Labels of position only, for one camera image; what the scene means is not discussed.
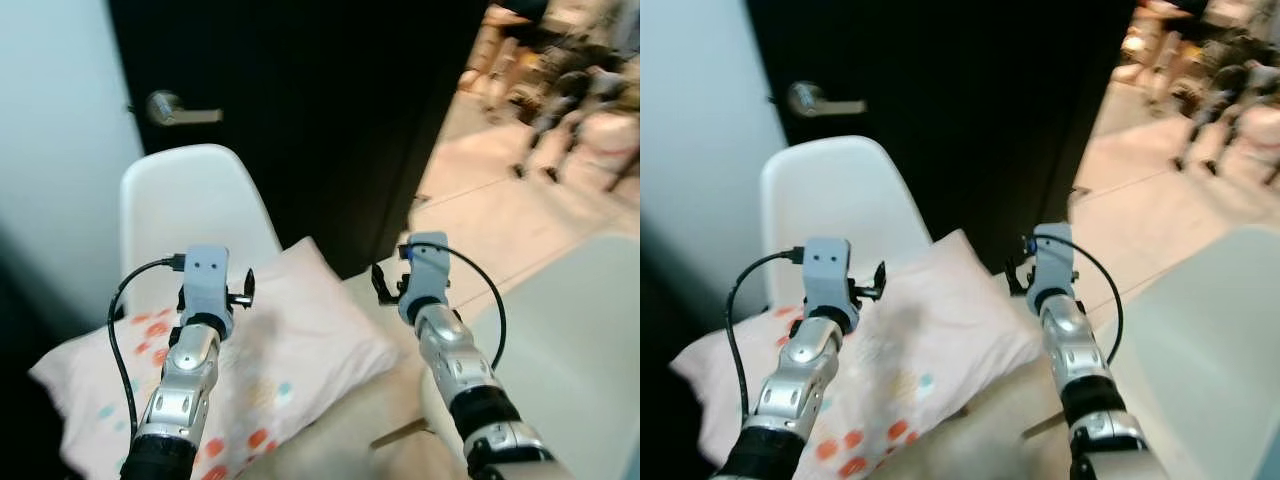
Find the black door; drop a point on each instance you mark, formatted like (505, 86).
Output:
(320, 100)
(960, 100)

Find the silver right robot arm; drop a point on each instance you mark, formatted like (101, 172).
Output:
(1075, 350)
(455, 365)

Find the pink dotted pillow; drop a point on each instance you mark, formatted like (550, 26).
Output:
(950, 320)
(300, 330)

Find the pale pink chair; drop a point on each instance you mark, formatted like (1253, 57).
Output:
(1258, 135)
(612, 135)

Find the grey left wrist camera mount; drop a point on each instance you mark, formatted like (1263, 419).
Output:
(827, 270)
(205, 275)

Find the dark dining chair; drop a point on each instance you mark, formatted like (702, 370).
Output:
(1225, 85)
(565, 95)

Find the wooden chair leg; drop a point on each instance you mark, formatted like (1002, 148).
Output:
(1045, 424)
(400, 433)

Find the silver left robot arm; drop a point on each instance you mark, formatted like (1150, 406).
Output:
(185, 380)
(805, 385)

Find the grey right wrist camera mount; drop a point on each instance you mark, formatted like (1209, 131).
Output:
(428, 270)
(1055, 260)

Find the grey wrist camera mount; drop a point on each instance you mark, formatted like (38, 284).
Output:
(1055, 260)
(428, 270)
(827, 270)
(205, 275)

